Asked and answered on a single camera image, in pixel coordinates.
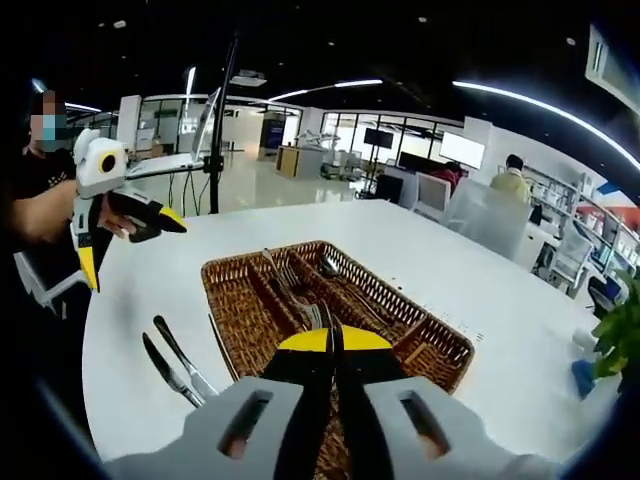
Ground brown wicker storage slot basket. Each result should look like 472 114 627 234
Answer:
200 239 476 480

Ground white storage shelves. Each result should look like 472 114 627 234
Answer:
524 164 640 281

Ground frosted translucent chair back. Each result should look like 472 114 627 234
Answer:
447 177 535 261

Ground white chair frame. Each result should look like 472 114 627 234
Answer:
13 249 89 314

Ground dark blue standing banner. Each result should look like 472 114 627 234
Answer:
260 112 289 149

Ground white mesh office chair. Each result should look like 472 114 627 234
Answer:
414 172 453 219
552 232 594 296

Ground silver metal knife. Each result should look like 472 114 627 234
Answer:
152 314 221 399
142 332 206 409

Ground wooden cabinet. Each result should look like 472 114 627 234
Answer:
275 144 304 179

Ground green potted plant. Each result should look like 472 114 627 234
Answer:
591 269 640 381

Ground white projection screen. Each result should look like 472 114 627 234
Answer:
439 130 486 171

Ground black monitor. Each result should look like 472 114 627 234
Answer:
363 127 395 149

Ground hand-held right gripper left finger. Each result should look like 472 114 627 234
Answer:
107 327 334 480

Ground person's left hand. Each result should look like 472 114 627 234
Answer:
97 197 139 240

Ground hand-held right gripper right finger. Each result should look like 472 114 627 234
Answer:
333 324 556 480

